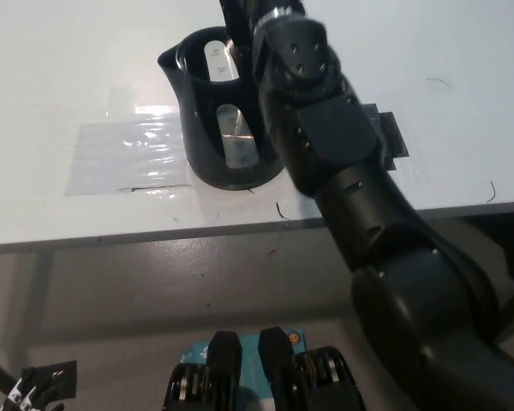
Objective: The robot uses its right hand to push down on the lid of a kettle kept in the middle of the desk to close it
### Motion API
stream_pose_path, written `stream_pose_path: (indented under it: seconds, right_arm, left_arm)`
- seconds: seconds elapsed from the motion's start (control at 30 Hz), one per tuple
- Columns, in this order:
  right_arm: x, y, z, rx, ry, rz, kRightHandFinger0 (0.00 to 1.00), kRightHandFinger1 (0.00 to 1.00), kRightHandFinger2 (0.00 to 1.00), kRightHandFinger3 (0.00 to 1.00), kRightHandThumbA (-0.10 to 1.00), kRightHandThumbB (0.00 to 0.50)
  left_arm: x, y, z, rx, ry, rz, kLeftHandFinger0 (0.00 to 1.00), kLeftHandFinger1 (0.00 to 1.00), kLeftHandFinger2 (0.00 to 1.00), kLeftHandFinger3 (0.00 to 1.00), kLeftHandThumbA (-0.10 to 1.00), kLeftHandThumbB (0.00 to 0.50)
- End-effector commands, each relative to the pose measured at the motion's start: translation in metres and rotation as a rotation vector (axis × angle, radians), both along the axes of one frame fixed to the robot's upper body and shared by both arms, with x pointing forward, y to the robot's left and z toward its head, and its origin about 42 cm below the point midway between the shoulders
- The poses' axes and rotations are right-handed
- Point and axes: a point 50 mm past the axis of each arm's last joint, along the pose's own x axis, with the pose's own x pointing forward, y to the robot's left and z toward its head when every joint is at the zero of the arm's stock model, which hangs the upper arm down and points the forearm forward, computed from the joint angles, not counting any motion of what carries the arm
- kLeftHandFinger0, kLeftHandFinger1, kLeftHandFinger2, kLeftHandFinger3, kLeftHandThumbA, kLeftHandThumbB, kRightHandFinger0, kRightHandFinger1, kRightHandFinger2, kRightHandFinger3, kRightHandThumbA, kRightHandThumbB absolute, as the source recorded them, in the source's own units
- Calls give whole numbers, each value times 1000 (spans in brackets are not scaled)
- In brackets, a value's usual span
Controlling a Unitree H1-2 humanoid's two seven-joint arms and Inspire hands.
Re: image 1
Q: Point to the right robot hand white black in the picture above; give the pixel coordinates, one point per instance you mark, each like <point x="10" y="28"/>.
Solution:
<point x="278" y="10"/>

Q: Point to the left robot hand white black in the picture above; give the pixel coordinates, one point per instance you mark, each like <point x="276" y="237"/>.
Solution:
<point x="32" y="394"/>

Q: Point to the black tape patch square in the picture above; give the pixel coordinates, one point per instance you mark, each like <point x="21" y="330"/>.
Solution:
<point x="392" y="132"/>

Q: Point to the black floor tape patch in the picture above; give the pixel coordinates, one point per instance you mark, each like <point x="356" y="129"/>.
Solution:
<point x="64" y="377"/>

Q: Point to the clear plastic sheet taped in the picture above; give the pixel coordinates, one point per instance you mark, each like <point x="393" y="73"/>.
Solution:
<point x="120" y="162"/>

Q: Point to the black electric kettle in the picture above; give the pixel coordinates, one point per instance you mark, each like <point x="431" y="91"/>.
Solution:
<point x="201" y="141"/>

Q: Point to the black under-table bracket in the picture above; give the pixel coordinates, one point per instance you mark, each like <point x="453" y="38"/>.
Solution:
<point x="497" y="240"/>

